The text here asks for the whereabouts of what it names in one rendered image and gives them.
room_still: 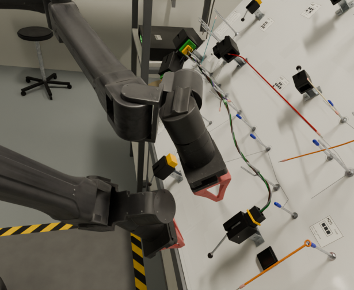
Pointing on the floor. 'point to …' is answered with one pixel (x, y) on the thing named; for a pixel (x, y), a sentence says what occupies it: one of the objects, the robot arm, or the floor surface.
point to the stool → (35, 34)
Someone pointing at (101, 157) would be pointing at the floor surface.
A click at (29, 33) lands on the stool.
